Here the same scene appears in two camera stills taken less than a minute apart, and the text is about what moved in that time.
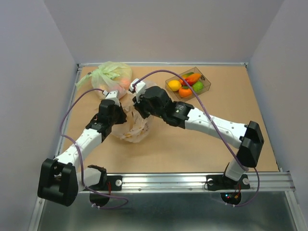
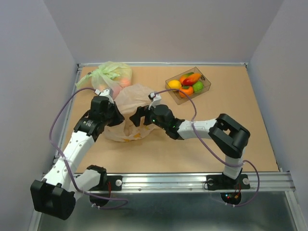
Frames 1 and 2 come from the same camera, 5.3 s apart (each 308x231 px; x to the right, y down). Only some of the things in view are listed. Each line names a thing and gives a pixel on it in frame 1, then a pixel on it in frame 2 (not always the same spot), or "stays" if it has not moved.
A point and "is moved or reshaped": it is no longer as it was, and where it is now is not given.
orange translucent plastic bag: x=136 y=126 is moved or reshaped
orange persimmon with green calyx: x=185 y=91 stays
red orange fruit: x=191 y=79 stays
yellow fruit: x=174 y=85 stays
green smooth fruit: x=186 y=75 stays
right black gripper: x=140 y=105 -> x=141 y=111
